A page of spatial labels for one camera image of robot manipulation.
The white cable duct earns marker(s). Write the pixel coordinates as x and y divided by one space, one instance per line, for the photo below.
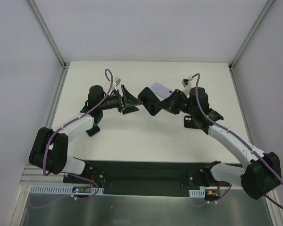
75 190
197 193

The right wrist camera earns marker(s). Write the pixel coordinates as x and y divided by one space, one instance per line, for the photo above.
187 85

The black phone case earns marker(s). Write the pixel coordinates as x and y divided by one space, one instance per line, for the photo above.
189 123

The aluminium frame post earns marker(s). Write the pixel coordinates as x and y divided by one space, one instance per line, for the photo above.
251 33
46 32

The right white cable duct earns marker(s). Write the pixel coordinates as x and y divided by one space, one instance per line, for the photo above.
197 193

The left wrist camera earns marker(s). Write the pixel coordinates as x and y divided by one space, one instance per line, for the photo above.
116 81

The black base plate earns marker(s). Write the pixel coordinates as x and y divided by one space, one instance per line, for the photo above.
173 179

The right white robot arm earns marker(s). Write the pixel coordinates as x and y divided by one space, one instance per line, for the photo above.
259 172

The left aluminium frame post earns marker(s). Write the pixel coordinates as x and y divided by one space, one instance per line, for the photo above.
46 32

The right aluminium frame post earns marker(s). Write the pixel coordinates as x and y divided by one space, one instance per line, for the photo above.
251 33

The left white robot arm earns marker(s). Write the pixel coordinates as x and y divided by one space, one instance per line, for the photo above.
50 148

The lilac cased phone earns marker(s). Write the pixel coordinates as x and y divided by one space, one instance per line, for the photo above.
161 90

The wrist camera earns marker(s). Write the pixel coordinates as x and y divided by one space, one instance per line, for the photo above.
116 81
187 85

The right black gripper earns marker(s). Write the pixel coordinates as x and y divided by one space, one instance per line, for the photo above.
173 101

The aluminium front rail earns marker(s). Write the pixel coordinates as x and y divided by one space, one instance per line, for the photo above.
34 175

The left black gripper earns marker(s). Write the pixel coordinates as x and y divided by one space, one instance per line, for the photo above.
121 103

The left white cable duct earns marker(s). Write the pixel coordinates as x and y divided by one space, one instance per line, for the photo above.
75 190

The black cased phone with ring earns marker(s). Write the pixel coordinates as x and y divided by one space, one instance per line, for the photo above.
149 100

